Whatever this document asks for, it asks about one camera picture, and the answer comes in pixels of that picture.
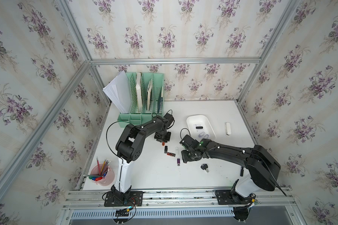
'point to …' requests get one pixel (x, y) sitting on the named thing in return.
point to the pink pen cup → (102, 169)
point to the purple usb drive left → (178, 161)
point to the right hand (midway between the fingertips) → (186, 157)
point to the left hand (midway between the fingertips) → (165, 142)
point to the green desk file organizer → (146, 100)
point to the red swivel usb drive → (171, 154)
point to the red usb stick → (163, 143)
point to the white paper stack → (119, 89)
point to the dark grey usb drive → (165, 149)
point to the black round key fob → (204, 167)
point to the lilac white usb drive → (201, 134)
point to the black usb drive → (199, 127)
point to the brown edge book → (149, 87)
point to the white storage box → (192, 121)
